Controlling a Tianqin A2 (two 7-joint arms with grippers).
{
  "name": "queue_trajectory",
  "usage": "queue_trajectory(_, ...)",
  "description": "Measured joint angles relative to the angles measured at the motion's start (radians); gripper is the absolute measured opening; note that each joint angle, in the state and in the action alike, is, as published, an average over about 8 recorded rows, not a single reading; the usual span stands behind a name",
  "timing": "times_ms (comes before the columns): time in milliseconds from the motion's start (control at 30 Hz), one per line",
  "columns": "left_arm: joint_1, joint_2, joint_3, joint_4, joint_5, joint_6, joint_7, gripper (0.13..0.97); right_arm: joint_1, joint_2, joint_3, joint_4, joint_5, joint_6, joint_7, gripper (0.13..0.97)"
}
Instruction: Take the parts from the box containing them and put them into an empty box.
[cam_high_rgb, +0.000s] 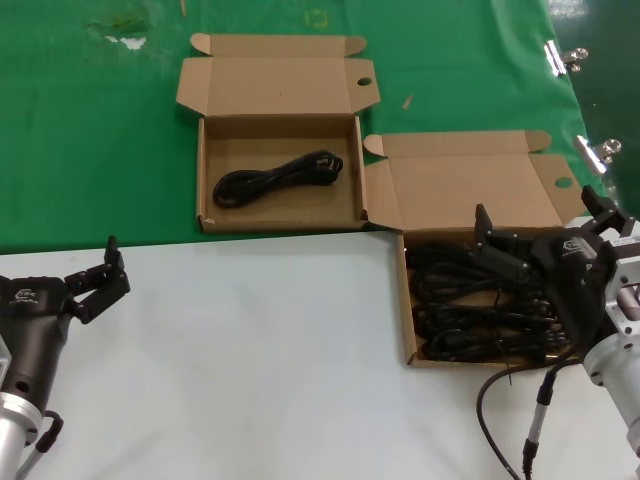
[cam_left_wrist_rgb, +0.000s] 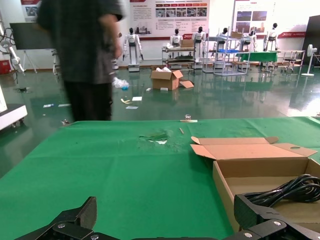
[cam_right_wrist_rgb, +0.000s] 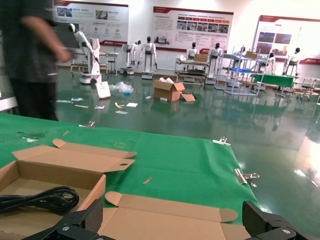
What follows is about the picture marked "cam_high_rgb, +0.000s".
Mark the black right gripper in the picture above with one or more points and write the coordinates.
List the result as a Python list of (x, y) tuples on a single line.
[(575, 280)]

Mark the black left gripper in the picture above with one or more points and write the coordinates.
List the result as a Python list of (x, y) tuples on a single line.
[(35, 325)]

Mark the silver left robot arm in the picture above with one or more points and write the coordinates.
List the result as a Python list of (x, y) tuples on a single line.
[(12, 430)]

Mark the empty-lid brown cardboard box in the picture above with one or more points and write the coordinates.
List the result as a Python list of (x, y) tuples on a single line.
[(280, 85)]

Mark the silver binder clip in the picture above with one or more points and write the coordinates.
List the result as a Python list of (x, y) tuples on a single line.
[(595, 152), (560, 56)]

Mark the green table cloth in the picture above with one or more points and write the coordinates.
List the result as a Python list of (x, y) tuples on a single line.
[(100, 150)]

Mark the black zip tie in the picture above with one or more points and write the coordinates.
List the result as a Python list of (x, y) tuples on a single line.
[(508, 380)]

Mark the small wooden stick scrap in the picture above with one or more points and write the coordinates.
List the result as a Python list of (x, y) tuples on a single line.
[(408, 101)]

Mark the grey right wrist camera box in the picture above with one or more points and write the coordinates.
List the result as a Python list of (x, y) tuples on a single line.
[(625, 280)]

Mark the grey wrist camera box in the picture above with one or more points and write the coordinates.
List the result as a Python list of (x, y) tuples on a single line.
[(4, 357), (625, 280)]

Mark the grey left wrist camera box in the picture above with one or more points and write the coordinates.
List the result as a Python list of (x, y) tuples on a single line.
[(4, 357)]

